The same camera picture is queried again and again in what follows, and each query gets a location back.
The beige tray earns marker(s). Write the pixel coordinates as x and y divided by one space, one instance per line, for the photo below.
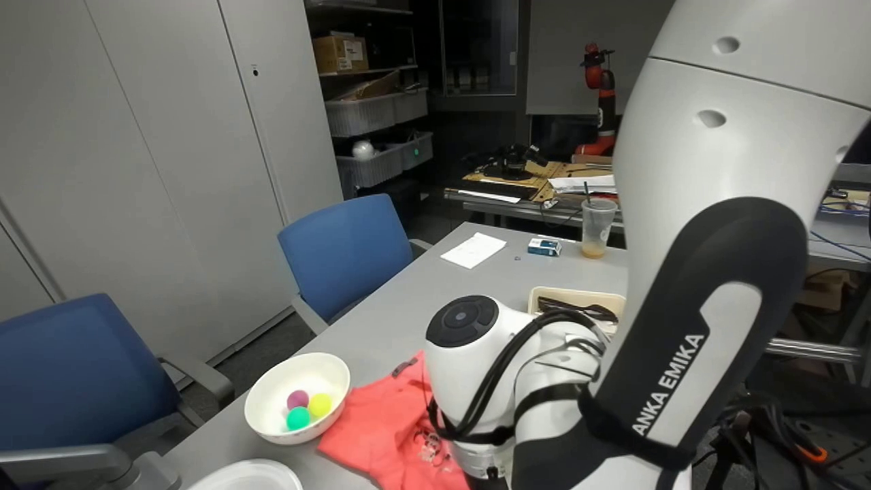
611 299

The white plate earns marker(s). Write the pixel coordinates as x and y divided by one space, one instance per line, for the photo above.
251 473

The yellow ball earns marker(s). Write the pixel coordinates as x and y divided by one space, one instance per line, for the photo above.
319 407

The near blue chair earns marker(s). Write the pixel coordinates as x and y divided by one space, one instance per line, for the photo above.
74 383

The cluttered workbench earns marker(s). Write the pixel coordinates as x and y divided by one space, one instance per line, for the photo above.
547 191

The blue chair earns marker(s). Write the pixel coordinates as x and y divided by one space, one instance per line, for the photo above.
342 254
74 383

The red-orange shirt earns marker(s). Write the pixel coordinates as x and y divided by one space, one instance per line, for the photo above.
385 434

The white bowl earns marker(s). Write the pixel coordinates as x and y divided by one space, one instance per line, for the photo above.
317 373

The black cutlery in tray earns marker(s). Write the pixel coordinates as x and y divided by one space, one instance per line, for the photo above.
595 310

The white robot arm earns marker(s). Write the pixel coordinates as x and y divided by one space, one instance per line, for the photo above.
731 136

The clear plastic cup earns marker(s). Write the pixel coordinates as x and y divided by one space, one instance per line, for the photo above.
598 221

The white paper sheet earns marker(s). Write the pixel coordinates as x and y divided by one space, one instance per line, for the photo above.
475 250

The far blue chair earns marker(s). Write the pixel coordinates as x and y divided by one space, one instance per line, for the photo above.
342 254

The green ball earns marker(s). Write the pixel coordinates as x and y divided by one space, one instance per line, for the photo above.
298 419

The purple ball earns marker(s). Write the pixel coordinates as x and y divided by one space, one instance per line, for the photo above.
298 397

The black shelving with bins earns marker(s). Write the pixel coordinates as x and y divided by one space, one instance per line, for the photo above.
373 87

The orange black clamp tool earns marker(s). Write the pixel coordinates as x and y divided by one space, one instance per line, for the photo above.
804 446

